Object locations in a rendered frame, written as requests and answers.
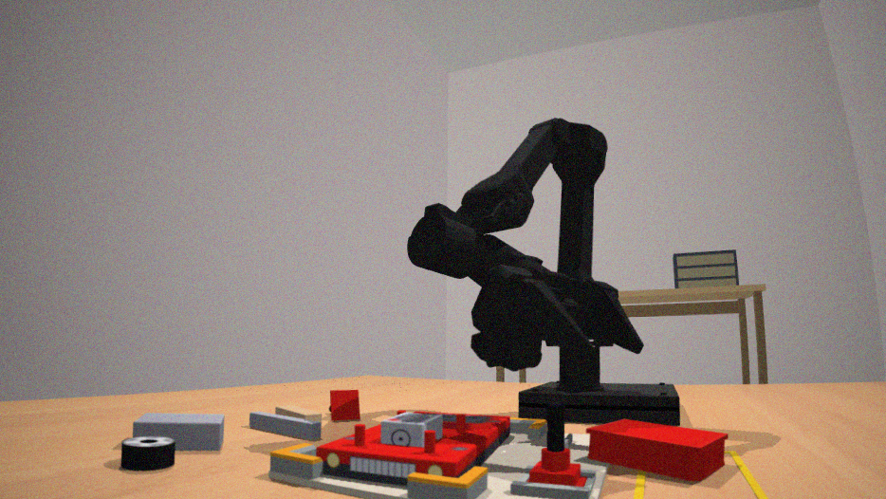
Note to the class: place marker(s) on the tan flat bar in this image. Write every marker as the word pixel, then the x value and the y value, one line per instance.
pixel 301 413

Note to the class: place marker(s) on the red rectangular shell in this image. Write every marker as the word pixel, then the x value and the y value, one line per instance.
pixel 683 453

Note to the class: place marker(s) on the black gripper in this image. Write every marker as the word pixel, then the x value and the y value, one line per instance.
pixel 521 298

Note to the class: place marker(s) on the black tyre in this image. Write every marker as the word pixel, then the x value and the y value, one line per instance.
pixel 147 453

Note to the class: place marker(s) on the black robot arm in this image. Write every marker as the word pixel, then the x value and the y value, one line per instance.
pixel 454 244

